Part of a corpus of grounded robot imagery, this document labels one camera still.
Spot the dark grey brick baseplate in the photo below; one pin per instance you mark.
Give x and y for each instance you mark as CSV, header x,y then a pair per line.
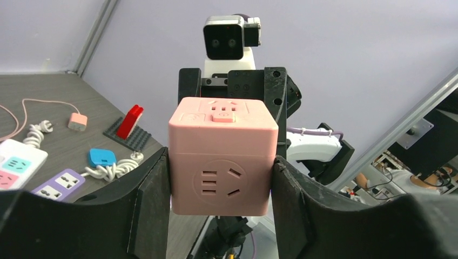
x,y
136,141

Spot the red toy brick block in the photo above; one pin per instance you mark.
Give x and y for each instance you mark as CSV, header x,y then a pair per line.
x,y
129,122

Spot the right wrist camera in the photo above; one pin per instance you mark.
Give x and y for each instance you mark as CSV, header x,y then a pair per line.
x,y
229,41

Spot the white multicolour power strip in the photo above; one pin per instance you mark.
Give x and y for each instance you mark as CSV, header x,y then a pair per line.
x,y
19,163

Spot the purple power strip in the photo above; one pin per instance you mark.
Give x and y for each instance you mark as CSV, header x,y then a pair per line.
x,y
60,186

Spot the blue plug adapter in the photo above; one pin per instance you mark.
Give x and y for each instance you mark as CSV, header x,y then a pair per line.
x,y
101,157

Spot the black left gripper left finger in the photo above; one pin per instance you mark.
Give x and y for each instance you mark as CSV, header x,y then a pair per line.
x,y
127,218

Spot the pink cube socket adapter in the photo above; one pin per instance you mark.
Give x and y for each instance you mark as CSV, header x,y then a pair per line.
x,y
221,155

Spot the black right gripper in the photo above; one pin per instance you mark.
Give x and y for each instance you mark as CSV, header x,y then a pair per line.
x,y
272,85

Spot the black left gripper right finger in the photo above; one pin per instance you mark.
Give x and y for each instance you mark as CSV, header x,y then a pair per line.
x,y
312,221

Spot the pink charger with cable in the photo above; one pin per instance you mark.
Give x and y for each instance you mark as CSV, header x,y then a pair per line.
x,y
77,122

